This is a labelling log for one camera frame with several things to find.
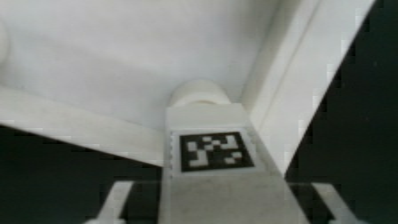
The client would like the white table leg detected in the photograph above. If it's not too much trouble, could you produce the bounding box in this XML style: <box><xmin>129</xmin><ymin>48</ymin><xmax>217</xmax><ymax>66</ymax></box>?
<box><xmin>158</xmin><ymin>80</ymin><xmax>309</xmax><ymax>224</ymax></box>

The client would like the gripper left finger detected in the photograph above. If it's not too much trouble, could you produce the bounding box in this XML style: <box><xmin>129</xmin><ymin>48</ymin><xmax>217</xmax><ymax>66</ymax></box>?
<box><xmin>83</xmin><ymin>181</ymin><xmax>135</xmax><ymax>224</ymax></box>

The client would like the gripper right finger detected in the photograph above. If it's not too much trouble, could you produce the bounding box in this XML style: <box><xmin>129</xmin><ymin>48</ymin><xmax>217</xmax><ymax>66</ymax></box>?
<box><xmin>313</xmin><ymin>183</ymin><xmax>369</xmax><ymax>224</ymax></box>

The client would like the white U-shaped fence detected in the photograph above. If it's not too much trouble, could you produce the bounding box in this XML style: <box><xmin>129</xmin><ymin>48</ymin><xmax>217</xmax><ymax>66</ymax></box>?
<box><xmin>254</xmin><ymin>0</ymin><xmax>375</xmax><ymax>172</ymax></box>

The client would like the white square tabletop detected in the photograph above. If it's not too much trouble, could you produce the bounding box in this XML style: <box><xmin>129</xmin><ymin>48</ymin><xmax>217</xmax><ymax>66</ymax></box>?
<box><xmin>0</xmin><ymin>0</ymin><xmax>325</xmax><ymax>168</ymax></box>

